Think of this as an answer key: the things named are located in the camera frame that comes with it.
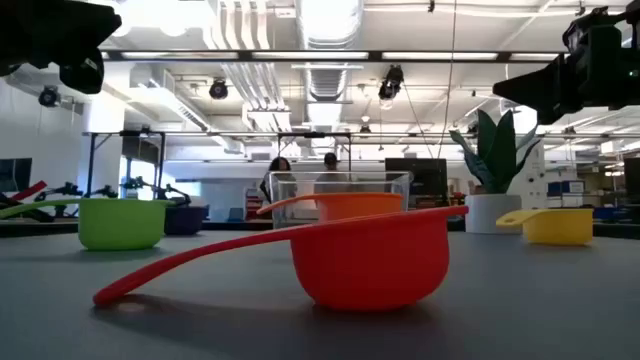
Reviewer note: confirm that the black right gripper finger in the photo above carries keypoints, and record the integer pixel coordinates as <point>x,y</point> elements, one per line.
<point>545,87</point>

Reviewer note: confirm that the yellow plastic measuring cup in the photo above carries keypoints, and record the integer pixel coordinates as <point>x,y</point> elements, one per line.
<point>560,227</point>

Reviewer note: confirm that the green plastic measuring cup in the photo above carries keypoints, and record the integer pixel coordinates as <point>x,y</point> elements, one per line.
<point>120,225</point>

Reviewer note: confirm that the orange plastic measuring cup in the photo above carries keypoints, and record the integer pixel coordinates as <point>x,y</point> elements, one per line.
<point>360,207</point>

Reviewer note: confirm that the dark blue plastic measuring cup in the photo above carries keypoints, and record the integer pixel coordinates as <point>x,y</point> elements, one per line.
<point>185,222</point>

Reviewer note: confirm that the red plastic measuring cup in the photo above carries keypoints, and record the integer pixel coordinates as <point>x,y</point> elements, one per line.
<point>370,265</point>

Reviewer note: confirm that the black background robot arm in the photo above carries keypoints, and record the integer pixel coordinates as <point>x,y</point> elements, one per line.
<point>170,192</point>
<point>65,190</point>

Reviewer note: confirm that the clear plastic basket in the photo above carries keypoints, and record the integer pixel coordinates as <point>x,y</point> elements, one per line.
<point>300,200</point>

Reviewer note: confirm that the black ceiling spot lamp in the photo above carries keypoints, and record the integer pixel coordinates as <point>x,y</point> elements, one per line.
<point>218,89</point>
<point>391,82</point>
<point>48,96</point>

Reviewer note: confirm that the green artificial plant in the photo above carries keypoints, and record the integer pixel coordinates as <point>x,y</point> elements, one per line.
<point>495,150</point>

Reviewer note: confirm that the white plant pot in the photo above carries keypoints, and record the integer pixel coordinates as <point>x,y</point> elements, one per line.
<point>492,215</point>

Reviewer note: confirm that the black monitor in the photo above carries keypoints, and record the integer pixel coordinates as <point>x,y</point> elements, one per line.
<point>425,180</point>

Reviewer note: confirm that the red bar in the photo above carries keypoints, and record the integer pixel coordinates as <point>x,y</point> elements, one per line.
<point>30,190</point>

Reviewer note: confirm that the grey table mat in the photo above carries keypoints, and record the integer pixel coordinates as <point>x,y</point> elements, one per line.
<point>500,300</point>

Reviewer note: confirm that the person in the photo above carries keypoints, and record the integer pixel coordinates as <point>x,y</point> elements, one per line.
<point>280,165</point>
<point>330,161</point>

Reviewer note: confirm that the black wall screen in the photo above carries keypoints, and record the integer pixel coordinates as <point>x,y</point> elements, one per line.
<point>15,175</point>

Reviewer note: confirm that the black metal frame stand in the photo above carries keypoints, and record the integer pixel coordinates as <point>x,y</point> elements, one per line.
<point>315,134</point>
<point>161,160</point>

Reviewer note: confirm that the black overhead frame bar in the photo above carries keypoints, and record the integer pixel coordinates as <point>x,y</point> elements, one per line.
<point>375,55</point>

